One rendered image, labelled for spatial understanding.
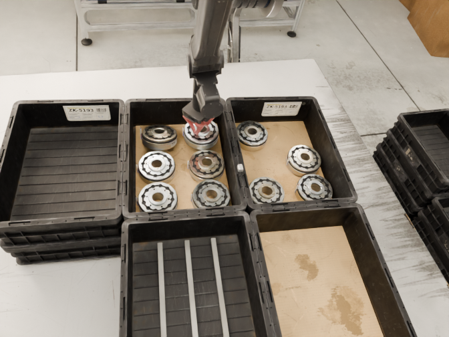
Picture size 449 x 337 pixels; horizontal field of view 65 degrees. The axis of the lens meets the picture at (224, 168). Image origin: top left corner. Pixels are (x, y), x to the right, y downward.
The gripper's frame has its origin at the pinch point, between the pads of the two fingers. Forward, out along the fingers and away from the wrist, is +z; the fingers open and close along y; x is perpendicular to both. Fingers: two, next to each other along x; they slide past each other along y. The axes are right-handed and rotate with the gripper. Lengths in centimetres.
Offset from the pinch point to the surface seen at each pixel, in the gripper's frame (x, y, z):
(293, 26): 59, 200, 88
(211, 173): -11.1, -8.6, 4.1
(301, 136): -23.1, 25.0, 7.9
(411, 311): -77, 1, 20
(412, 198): -73, 70, 54
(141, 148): 11.5, -13.8, 6.9
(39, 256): 11, -53, 15
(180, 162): -0.6, -9.8, 6.9
